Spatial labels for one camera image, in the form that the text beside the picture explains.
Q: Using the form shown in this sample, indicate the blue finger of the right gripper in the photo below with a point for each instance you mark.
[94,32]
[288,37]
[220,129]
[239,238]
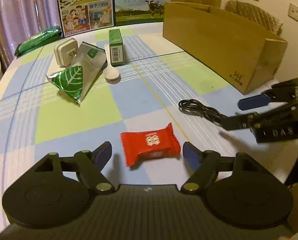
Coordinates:
[252,102]

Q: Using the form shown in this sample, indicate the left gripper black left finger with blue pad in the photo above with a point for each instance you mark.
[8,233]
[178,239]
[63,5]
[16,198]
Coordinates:
[78,174]

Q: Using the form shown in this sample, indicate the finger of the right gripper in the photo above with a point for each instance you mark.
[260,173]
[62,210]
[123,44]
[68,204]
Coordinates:
[237,122]

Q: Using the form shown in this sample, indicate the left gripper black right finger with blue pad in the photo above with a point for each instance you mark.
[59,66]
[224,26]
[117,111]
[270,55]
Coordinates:
[207,165]

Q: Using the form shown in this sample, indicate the red snack packet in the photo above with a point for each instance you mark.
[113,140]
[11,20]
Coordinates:
[160,143]

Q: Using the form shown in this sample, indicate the green silver foil pouch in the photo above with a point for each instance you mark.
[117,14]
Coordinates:
[77,79]

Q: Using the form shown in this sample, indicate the small green carton box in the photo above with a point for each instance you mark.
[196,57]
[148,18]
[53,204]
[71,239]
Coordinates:
[116,47]

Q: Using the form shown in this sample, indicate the large cardboard box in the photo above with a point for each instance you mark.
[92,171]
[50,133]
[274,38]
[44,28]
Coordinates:
[242,52]

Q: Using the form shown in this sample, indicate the checked tablecloth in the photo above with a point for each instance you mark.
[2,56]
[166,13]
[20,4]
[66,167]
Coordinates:
[36,118]

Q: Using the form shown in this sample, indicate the quilted chair cushion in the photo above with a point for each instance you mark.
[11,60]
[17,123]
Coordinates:
[255,14]

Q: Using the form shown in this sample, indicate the white plastic spoon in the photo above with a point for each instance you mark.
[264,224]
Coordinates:
[110,72]

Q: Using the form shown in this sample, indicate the white power adapter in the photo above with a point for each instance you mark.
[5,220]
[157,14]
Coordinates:
[65,51]

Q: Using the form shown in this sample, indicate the green wet wipes pack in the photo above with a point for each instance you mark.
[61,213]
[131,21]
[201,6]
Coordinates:
[40,39]

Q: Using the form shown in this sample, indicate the light blue cow milk box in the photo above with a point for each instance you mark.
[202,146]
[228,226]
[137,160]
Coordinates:
[139,11]

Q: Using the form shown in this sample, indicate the blue milk carton box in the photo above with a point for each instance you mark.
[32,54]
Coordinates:
[80,16]

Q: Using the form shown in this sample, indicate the purple curtain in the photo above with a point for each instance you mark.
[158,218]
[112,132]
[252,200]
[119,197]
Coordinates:
[20,19]

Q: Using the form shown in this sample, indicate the single wall outlet plate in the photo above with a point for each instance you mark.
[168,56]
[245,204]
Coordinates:
[293,11]

